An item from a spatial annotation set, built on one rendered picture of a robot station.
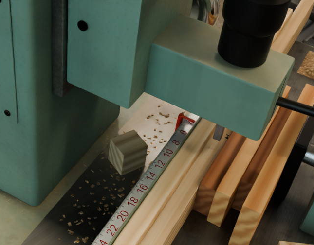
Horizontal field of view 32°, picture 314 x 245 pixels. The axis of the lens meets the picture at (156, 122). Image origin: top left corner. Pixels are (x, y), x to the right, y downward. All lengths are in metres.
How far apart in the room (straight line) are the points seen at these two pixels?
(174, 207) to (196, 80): 0.13
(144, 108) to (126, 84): 0.33
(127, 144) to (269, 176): 0.24
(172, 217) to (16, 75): 0.22
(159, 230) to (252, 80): 0.18
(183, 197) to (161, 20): 0.19
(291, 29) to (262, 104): 0.35
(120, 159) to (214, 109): 0.23
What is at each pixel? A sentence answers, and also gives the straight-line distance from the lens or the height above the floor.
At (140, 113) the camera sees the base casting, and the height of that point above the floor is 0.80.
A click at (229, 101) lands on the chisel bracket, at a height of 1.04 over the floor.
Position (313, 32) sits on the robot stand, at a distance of 1.32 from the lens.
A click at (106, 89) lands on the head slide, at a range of 0.58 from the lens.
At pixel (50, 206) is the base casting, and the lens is 0.75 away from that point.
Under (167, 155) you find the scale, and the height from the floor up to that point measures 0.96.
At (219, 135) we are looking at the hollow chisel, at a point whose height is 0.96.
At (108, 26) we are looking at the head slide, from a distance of 0.54.
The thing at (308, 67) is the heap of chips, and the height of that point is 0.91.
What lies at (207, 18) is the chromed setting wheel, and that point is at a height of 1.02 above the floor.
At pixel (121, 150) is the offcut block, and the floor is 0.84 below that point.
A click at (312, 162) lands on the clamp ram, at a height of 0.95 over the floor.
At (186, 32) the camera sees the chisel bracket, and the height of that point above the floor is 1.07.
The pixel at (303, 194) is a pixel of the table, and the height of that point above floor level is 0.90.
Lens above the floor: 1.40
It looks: 43 degrees down
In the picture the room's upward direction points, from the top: 10 degrees clockwise
